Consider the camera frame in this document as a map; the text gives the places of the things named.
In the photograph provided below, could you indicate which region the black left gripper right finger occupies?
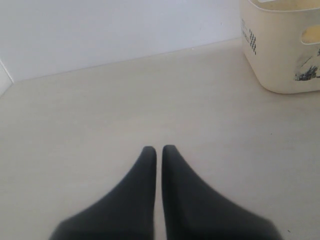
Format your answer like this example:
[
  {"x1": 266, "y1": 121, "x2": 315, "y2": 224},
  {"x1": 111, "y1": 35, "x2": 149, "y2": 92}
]
[{"x1": 161, "y1": 145, "x2": 279, "y2": 240}]

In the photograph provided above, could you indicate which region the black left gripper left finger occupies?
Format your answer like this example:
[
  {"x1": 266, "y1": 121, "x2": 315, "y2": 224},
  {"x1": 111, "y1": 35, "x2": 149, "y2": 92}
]
[{"x1": 50, "y1": 146, "x2": 157, "y2": 240}]

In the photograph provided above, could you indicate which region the small cream plastic bin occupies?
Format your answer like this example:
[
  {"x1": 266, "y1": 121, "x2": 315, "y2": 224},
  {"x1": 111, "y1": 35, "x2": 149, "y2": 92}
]
[{"x1": 239, "y1": 0, "x2": 320, "y2": 94}]

